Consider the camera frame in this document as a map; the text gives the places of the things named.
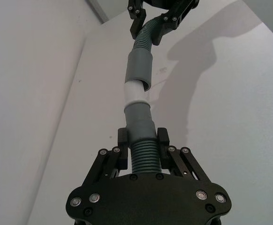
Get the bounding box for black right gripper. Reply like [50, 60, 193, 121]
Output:
[127, 0, 200, 45]

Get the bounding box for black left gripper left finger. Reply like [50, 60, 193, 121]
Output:
[86, 127, 129, 187]

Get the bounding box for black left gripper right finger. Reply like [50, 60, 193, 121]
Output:
[157, 127, 209, 181]

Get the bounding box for straight grey ribbed hose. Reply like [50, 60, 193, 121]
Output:
[123, 104, 162, 175]

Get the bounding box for curved grey ribbed hose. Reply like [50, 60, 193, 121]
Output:
[126, 19, 174, 92]

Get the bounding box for white plastic tube connector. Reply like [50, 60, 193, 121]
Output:
[123, 79, 149, 107]

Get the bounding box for white table cloth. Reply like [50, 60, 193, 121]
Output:
[26, 0, 273, 225]

